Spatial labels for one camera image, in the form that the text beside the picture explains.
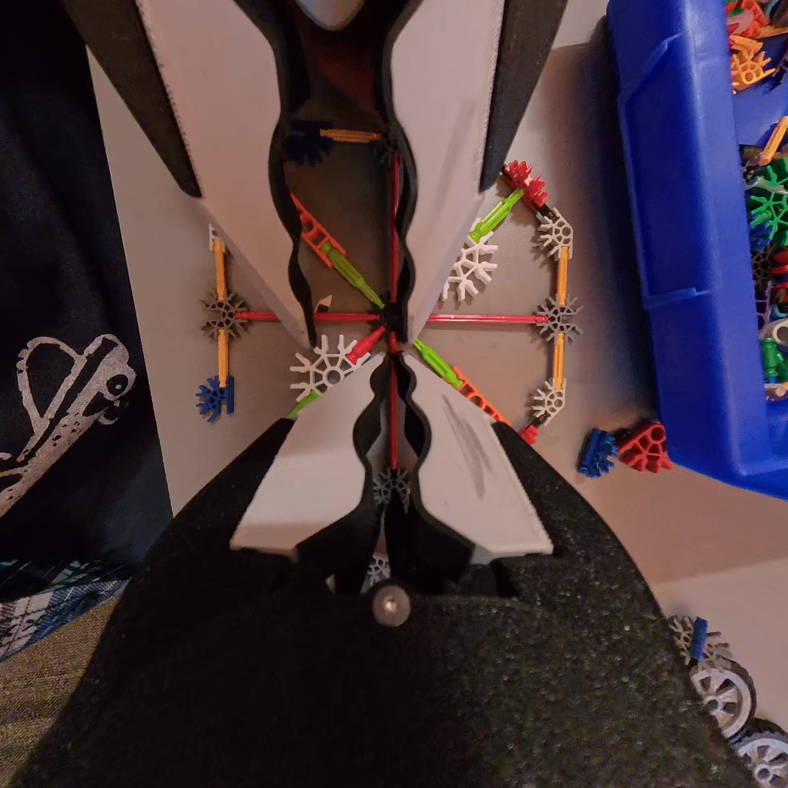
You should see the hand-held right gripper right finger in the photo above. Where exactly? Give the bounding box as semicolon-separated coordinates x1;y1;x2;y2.
394;355;554;564

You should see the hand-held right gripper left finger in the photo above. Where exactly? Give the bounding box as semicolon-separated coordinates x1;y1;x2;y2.
229;355;394;562

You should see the blue plastic bin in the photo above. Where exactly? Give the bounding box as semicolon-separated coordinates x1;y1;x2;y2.
606;0;788;499

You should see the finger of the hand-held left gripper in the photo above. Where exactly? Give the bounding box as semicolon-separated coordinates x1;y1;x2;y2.
134;0;317;350
383;0;504;344

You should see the grey toy connector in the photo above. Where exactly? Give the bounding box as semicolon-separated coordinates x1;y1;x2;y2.
371;467;412;512

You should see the colourful toy wheel model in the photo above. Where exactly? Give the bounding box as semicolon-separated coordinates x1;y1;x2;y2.
196;120;584;444

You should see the blue toy connector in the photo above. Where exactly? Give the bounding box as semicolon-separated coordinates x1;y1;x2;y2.
577;429;618;478

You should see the pile of colourful toy pieces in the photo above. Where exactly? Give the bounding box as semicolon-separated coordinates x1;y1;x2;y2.
723;0;788;401

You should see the red toy connector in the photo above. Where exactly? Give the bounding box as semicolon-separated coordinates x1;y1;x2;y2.
616;421;673;475

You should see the toy frame model with wheels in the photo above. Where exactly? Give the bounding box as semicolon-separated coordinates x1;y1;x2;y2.
668;616;788;786

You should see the plaid flannel shirt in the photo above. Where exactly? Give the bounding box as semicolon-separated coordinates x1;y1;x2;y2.
0;557;133;662

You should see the red toy rod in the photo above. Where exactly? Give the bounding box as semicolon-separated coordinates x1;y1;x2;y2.
387;354;400;470

